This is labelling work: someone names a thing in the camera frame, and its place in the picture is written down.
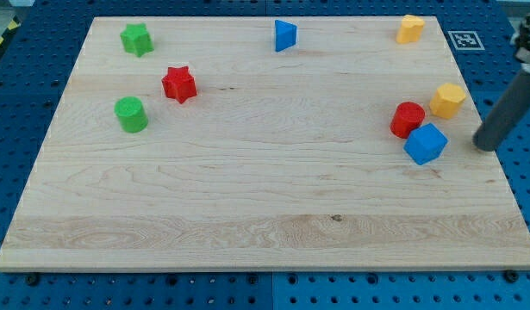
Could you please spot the blue cube block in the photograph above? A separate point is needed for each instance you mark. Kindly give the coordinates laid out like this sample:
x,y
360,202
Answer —
x,y
425,144

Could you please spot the wooden board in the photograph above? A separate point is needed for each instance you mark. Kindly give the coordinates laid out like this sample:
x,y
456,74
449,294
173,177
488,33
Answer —
x,y
283,161

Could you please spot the red star block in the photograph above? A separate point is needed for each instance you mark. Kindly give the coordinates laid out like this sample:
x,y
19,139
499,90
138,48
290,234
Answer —
x,y
179,84

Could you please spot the blue triangle block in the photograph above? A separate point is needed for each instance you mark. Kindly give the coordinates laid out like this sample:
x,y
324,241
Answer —
x,y
285,35

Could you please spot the green cylinder block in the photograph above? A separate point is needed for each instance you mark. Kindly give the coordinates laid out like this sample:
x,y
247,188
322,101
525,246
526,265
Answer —
x,y
131,115

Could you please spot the red cylinder block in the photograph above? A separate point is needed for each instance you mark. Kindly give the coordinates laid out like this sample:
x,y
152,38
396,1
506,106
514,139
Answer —
x,y
408,116

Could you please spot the green star block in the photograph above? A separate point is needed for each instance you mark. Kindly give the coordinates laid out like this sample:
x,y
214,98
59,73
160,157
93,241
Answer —
x,y
136,39

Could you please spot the yellow hexagon block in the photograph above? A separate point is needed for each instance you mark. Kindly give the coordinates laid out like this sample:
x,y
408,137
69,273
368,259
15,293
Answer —
x,y
447,100

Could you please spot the yellow heart block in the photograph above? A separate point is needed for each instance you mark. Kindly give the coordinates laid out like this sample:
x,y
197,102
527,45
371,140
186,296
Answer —
x,y
410,29

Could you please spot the white fiducial marker tag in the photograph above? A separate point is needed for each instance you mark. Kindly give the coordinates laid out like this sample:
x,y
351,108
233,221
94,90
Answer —
x,y
465,40

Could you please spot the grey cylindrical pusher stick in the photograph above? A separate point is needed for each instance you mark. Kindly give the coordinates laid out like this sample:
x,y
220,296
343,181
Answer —
x,y
507,112

